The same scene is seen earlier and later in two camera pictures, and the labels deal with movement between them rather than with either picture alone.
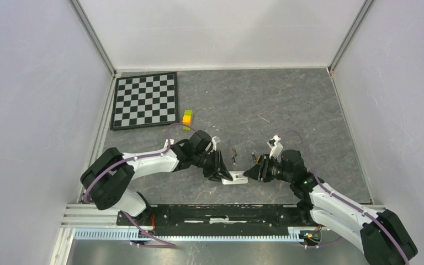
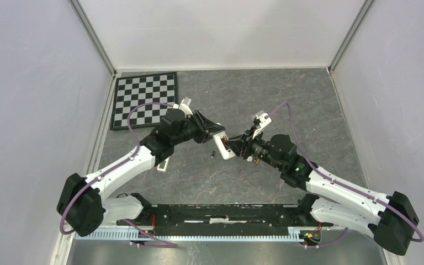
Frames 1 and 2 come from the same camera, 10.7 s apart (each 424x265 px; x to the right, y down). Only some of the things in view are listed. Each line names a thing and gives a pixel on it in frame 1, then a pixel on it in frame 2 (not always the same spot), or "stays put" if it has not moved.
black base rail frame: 218,220 stays put
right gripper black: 260,169 -> 237,146
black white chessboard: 144,100 stays put
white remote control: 238,178 -> 226,153
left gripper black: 217,162 -> 205,126
